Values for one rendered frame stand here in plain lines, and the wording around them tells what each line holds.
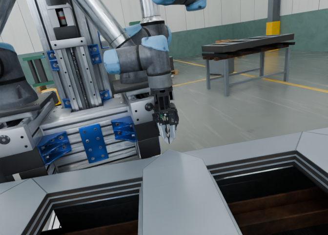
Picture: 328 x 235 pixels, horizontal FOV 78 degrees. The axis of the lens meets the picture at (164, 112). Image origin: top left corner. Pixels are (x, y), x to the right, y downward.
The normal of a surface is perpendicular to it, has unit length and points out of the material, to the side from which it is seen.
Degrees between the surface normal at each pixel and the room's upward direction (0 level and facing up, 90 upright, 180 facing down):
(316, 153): 0
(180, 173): 0
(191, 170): 0
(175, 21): 90
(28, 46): 90
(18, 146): 90
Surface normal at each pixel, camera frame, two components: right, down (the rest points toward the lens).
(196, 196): -0.14, -0.92
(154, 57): -0.03, 0.36
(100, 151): 0.29, 0.30
